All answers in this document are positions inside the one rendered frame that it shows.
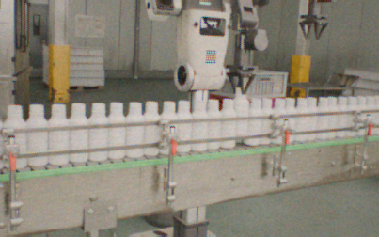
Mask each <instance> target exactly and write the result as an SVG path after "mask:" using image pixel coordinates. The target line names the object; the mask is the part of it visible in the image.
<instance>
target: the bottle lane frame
mask: <svg viewBox="0 0 379 237"><path fill-rule="evenodd" d="M363 139H364V138H352V139H346V140H333V141H326V142H315V143H307V144H300V145H290V146H287V145H286V153H285V160H284V166H286V167H287V171H286V172H285V184H282V186H281V188H279V187H277V182H276V177H275V175H274V166H276V163H274V161H275V155H279V158H280V152H281V147H279V146H277V147H270V148H261V149H252V150H233V151H229V150H228V151H226V152H218V153H207V154H200V155H187V156H179V157H174V159H173V180H175V182H176V183H177V185H176V187H175V197H176V199H175V201H174V202H171V206H166V201H165V196H166V191H165V182H166V177H165V167H168V158H163V159H160V158H157V159H147V160H143V161H136V160H134V161H131V162H125V161H123V162H122V163H111V164H105V165H101V164H98V165H93V166H89V165H86V166H73V167H68V168H55V169H47V168H46V169H45V170H37V171H34V170H31V171H30V172H16V184H17V183H19V184H20V195H19V196H18V197H17V199H19V200H20V201H21V202H22V203H23V207H21V218H22V219H23V223H22V224H21V225H20V226H19V227H17V230H15V231H10V217H9V174H7V173H6V174H4V173H0V237H24V236H30V235H34V234H42V233H44V232H45V233H48V232H52V231H60V230H63V229H74V228H81V227H83V226H84V207H85V206H86V205H87V203H88V202H90V201H93V200H103V199H108V198H112V199H113V200H114V201H115V203H117V204H118V205H117V221H121V220H125V219H133V218H137V217H144V216H147V215H156V214H159V213H169V212H176V211H181V210H184V209H192V208H196V207H203V206H207V205H214V204H217V203H226V202H230V201H236V200H240V199H248V198H254V197H262V196H266V195H273V194H277V193H285V192H288V191H295V190H299V189H303V188H310V187H314V186H321V185H325V184H332V183H336V182H347V181H350V180H357V179H361V178H368V177H372V176H379V136H371V137H369V138H368V142H367V152H366V154H367V155H368V156H369V159H368V160H367V163H366V166H367V170H365V171H363V174H359V169H358V166H357V165H356V164H355V163H354V161H355V156H358V158H357V163H358V164H361V160H360V158H359V157H360V156H359V155H357V153H356V152H355V147H356V146H359V154H361V153H362V149H363Z"/></svg>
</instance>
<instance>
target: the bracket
mask: <svg viewBox="0 0 379 237"><path fill-rule="evenodd" d="M353 111H354V113H353V115H355V118H354V122H355V126H351V127H352V132H355V133H356V132H359V126H356V125H357V123H360V122H361V123H363V126H365V134H364V139H363V149H362V153H361V154H359V146H356V147H355V152H356V153H357V155H359V156H360V157H359V158H360V160H361V164H358V163H357V158H358V156H355V161H354V163H355V164H356V165H357V166H358V169H359V174H363V171H365V170H367V166H366V163H367V160H368V159H369V156H368V155H367V154H366V152H367V142H368V138H369V136H371V133H372V126H378V123H374V122H372V119H371V115H367V118H365V119H364V120H361V118H357V116H361V111H359V110H353ZM158 120H159V125H158V126H159V127H161V128H163V131H159V136H161V137H162V141H157V149H160V150H162V149H167V143H168V149H169V154H168V167H165V177H166V182H165V191H166V196H165V201H166V206H171V202H174V201H175V199H176V197H175V187H176V185H177V183H176V182H175V180H173V159H174V155H176V153H177V143H181V140H180V139H179V134H178V133H175V126H169V132H168V131H165V127H168V120H166V119H158ZM270 120H273V121H274V123H272V124H271V129H274V130H273V132H272V133H268V134H269V137H268V138H271V139H277V135H278V134H277V133H275V130H278V129H279V132H280V133H281V134H282V138H281V152H280V158H279V155H275V161H274V163H276V166H274V175H275V177H276V182H277V187H279V188H281V186H282V184H285V172H286V171H287V167H286V166H284V160H285V153H286V144H289V143H290V134H291V133H293V134H294V133H295V130H292V129H291V125H289V124H288V121H289V120H288V119H284V124H281V125H280V126H279V124H277V123H276V120H279V115H276V114H272V115H271V118H270ZM1 131H2V134H1V135H2V136H3V137H6V138H7V140H4V141H3V148H4V149H5V153H3V154H2V162H4V164H7V163H9V217H10V231H15V230H17V227H19V226H20V225H21V224H22V223H23V219H22V218H21V207H23V203H22V202H21V201H20V200H19V199H17V197H18V196H19V195H20V184H19V183H17V184H16V156H19V155H20V144H18V143H15V137H16V136H14V129H13V128H12V127H7V128H1ZM164 138H165V139H166V141H164ZM278 159H279V165H278V164H277V163H278ZM277 172H278V176H277Z"/></svg>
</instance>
